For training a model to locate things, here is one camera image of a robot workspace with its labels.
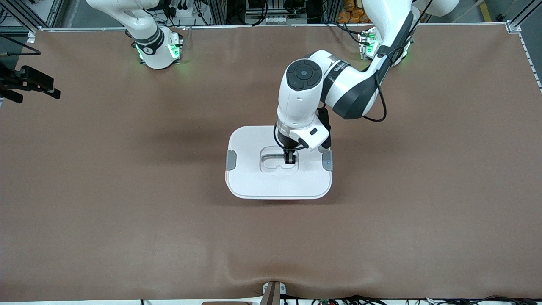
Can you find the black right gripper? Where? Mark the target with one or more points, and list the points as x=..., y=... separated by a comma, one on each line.
x=26, y=79

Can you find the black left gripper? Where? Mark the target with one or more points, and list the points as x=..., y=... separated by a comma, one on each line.
x=288, y=148

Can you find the white plastic box lid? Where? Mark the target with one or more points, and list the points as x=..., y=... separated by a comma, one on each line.
x=254, y=182

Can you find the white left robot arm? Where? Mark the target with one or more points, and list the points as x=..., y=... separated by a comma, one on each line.
x=305, y=97

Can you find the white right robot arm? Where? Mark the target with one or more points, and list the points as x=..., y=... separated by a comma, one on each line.
x=156, y=55

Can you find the white socket block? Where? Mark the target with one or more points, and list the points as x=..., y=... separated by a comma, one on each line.
x=276, y=19

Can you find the brown table mat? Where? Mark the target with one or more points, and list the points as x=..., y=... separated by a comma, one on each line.
x=127, y=190

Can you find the orange snack pile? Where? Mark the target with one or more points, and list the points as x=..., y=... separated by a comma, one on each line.
x=349, y=15

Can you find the white power strip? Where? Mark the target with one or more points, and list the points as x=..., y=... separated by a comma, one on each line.
x=182, y=12

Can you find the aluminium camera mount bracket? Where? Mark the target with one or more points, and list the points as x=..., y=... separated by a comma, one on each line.
x=272, y=294

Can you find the aluminium rail with corner bracket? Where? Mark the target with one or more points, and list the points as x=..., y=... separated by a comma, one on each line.
x=513, y=27

